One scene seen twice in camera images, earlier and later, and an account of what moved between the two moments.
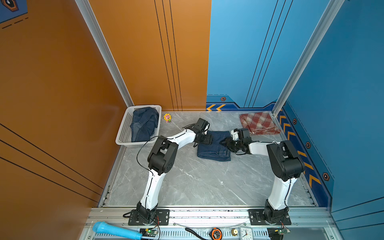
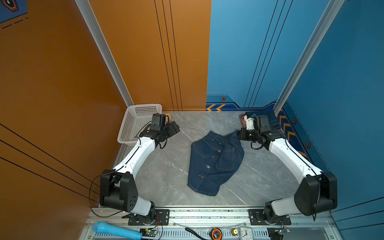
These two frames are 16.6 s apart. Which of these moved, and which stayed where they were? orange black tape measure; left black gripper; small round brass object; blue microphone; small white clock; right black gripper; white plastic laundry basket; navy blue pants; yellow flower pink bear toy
Moved: right black gripper; left black gripper; navy blue pants
Stayed: yellow flower pink bear toy; blue microphone; small white clock; orange black tape measure; small round brass object; white plastic laundry basket
